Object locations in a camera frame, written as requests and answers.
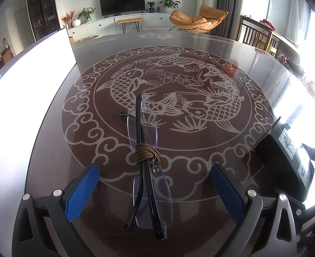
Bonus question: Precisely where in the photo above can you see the brown cord loop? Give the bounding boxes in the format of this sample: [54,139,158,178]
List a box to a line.
[134,143,161,167]

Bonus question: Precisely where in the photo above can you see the orange lounge chair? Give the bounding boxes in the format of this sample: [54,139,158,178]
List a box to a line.
[169,4,229,34]

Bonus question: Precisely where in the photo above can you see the grey curtain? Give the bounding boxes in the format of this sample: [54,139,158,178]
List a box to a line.
[216,0,245,41]

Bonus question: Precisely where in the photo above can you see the rimless eyeglasses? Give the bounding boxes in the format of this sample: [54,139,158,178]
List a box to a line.
[119,94,173,241]

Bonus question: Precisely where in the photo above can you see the red flower bouquet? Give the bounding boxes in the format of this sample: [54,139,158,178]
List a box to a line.
[61,10,76,24]

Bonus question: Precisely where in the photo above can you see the black television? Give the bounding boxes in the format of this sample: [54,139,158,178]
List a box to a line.
[99,0,145,17]

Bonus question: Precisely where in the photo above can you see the white board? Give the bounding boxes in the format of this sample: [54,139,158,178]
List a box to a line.
[0,27,77,247]

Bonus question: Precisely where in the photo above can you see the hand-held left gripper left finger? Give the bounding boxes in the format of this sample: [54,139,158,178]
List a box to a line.
[12,163,101,257]

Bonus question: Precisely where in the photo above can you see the large leafy potted plant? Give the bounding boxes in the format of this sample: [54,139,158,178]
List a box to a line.
[157,0,181,13]

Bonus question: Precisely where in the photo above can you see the black storage box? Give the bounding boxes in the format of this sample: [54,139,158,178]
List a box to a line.
[254,116,315,204]

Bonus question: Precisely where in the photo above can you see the dark patterned glass desktop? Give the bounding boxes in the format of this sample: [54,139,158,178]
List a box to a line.
[0,31,315,257]

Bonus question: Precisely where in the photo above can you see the wooden dining chair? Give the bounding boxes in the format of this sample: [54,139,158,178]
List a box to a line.
[239,16,273,52]

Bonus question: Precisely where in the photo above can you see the wooden bench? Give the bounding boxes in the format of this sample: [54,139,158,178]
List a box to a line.
[116,17,145,33]

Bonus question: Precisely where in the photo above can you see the white tv cabinet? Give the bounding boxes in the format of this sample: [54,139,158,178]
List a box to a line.
[66,12,174,41]

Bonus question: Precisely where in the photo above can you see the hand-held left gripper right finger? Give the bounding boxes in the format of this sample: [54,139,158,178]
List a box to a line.
[210,163,308,257]

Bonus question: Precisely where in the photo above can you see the green potted plant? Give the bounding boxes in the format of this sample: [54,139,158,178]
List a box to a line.
[78,6,96,23]

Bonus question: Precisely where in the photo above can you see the dark glass display cabinet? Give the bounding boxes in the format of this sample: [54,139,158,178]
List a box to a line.
[26,0,61,42]

